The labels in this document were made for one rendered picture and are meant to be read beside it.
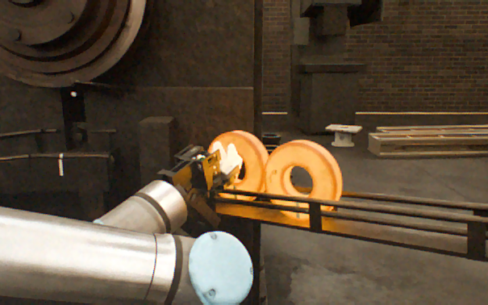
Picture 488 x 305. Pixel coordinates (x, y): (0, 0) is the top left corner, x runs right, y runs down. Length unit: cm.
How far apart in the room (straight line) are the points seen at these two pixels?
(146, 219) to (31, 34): 52
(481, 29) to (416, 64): 116
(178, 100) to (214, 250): 64
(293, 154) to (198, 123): 40
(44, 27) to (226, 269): 67
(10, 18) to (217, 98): 49
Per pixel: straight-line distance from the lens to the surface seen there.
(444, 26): 781
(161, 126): 98
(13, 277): 45
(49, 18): 97
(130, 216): 62
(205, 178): 71
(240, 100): 105
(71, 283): 46
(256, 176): 80
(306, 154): 73
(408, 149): 427
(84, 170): 106
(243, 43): 110
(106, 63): 101
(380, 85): 744
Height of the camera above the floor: 95
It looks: 13 degrees down
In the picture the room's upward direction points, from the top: straight up
